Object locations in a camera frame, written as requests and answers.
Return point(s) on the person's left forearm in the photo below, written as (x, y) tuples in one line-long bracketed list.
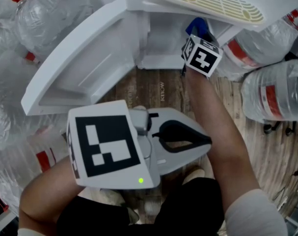
[(48, 193)]

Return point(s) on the cream slotted drip tray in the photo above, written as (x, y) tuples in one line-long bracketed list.
[(207, 1)]

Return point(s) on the black office chair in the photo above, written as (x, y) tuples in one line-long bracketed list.
[(267, 129)]

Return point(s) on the white water dispenser cabinet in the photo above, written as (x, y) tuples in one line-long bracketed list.
[(163, 40)]

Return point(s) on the blue object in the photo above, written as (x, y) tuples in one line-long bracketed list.
[(197, 23)]

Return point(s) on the black trousers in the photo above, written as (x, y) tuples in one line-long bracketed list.
[(188, 210)]

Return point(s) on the person's beige shoe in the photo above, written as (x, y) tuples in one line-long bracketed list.
[(112, 197), (194, 174)]

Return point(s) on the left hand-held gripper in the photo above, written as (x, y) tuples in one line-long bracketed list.
[(107, 144)]

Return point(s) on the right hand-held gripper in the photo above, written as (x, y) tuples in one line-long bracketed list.
[(202, 60)]

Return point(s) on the person's right forearm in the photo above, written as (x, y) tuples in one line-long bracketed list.
[(220, 136)]

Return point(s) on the person's left beige shoe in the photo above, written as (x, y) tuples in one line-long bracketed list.
[(112, 197)]

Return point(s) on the white cabinet door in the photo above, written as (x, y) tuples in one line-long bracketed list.
[(77, 65)]

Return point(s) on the person's right beige shoe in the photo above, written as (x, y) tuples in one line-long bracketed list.
[(194, 174)]

